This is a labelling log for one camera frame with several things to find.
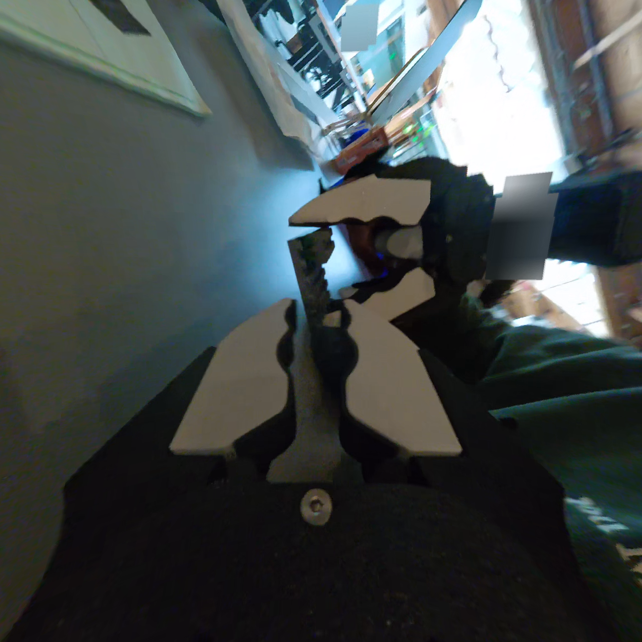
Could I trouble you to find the person's right hand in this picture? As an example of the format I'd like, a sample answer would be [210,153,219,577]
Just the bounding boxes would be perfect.
[346,220,388,280]

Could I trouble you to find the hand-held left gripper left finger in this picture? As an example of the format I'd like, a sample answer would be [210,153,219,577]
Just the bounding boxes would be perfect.
[170,299,298,456]

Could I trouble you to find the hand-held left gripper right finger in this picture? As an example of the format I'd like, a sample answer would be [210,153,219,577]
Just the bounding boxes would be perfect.
[341,300,463,458]

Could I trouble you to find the building instruction booklet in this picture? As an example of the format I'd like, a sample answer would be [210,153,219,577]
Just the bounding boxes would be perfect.
[0,0,212,119]

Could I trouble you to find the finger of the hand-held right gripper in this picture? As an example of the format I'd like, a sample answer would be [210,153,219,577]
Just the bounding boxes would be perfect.
[288,175,433,227]
[340,267,437,323]

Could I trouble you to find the grey desk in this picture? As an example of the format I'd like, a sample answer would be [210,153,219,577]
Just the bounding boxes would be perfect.
[0,0,382,642]

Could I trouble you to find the person's dark green jacket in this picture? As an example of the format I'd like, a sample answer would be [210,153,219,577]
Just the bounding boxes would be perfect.
[492,386,642,642]

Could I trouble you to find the orange standing sign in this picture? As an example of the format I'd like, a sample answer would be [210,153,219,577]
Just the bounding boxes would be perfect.
[335,128,388,174]

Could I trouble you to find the person's right forearm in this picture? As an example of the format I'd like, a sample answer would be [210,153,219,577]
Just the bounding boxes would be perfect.
[451,291,642,407]

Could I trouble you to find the dark grey toy base plate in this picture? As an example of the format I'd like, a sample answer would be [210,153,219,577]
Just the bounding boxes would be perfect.
[287,227,349,417]

